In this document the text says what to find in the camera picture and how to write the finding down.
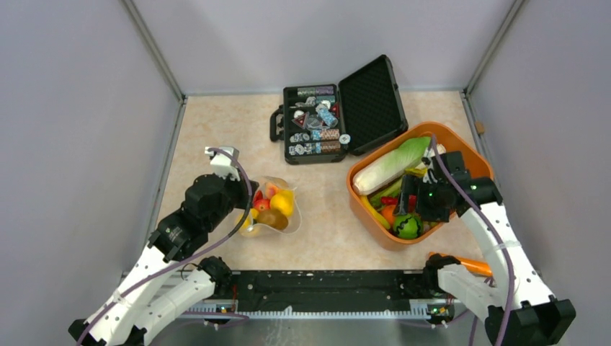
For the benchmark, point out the toy yellow banana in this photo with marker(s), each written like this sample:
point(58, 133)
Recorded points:
point(376, 215)

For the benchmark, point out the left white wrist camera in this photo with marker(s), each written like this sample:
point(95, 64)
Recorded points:
point(222, 161)

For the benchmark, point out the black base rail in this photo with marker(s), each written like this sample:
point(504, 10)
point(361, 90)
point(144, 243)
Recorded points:
point(332, 291)

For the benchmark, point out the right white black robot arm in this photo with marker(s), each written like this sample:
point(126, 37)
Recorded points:
point(519, 308)

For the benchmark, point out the toy green white cabbage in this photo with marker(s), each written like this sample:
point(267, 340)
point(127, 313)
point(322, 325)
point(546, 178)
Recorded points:
point(390, 165)

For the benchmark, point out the orange plastic basket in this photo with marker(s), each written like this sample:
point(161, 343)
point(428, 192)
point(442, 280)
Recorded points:
point(475, 162)

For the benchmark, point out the toy red apple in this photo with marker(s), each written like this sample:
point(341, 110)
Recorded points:
point(262, 204)

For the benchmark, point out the toy yellow bell pepper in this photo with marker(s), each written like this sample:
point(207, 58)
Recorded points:
point(249, 227)

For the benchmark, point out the toy watermelon slice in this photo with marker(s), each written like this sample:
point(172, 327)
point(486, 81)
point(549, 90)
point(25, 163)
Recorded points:
point(258, 196)

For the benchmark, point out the toy orange fruit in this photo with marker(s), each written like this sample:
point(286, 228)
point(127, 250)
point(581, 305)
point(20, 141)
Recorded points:
point(387, 212)

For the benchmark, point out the toy long red chili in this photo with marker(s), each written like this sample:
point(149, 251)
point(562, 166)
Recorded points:
point(387, 200)

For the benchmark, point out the toy brown pear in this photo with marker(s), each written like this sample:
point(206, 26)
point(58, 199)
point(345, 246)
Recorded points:
point(273, 218)

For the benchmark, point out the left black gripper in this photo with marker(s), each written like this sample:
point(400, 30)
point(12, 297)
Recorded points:
point(244, 188)

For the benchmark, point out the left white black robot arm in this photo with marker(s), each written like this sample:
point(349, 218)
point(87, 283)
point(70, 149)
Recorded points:
point(132, 316)

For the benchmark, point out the black poker chip case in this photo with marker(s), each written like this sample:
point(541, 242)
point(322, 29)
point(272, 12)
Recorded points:
point(323, 123)

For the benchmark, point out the clear zip top bag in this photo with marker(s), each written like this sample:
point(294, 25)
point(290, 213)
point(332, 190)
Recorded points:
point(294, 220)

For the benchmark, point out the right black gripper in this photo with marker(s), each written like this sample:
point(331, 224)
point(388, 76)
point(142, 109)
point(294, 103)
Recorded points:
point(413, 184)

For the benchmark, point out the toy orange carrot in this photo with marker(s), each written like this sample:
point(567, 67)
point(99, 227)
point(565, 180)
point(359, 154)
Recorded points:
point(476, 267)

